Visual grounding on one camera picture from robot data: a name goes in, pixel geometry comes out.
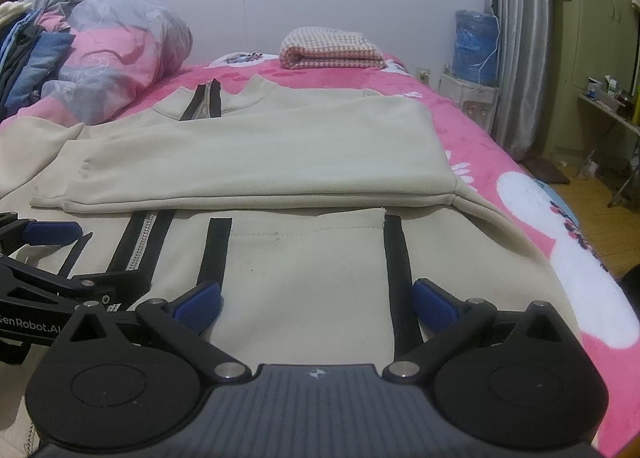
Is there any white water dispenser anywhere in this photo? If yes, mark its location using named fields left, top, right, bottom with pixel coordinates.
left=439, top=73, right=501, bottom=134

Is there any blue water bottle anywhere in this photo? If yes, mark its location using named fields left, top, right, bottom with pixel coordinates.
left=453, top=9, right=502, bottom=86

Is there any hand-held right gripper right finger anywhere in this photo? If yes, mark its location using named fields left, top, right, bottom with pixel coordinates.
left=382, top=278, right=563, bottom=381

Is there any pink floral blanket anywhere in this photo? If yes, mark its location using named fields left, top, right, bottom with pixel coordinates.
left=0, top=51, right=640, bottom=456

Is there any light blue folded garment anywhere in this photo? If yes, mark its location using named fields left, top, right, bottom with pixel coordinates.
left=0, top=13, right=41, bottom=69

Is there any blue denim garment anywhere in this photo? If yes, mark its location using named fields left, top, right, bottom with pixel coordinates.
left=15, top=31, right=76, bottom=104

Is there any pink checked folded towel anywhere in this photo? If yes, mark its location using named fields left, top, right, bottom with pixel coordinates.
left=279, top=27, right=386, bottom=70

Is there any wooden side table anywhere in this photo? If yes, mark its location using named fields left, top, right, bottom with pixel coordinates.
left=577, top=76, right=640, bottom=211

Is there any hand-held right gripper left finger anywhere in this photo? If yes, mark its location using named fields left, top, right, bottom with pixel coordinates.
left=67, top=281, right=251, bottom=381

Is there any dark brown floor mat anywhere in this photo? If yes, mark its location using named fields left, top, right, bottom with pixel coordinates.
left=522, top=158, right=571, bottom=185

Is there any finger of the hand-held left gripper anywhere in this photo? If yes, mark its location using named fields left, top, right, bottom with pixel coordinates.
left=0, top=261, right=151, bottom=313
left=0, top=212, right=83, bottom=256

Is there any black folded garment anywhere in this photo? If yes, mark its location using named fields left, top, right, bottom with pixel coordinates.
left=0, top=26, right=31, bottom=109

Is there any white cable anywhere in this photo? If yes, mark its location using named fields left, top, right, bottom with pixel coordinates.
left=477, top=13, right=502, bottom=87

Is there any green wardrobe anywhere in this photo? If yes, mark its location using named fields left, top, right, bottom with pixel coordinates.
left=545, top=0, right=640, bottom=159

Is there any grey curtain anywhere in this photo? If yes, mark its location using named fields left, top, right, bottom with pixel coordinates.
left=485, top=0, right=556, bottom=161

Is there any beige zip jacket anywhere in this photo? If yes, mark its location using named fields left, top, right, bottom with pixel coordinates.
left=0, top=74, right=591, bottom=458

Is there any pink grey floral duvet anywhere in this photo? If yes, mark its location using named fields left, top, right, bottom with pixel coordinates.
left=25, top=0, right=194, bottom=121

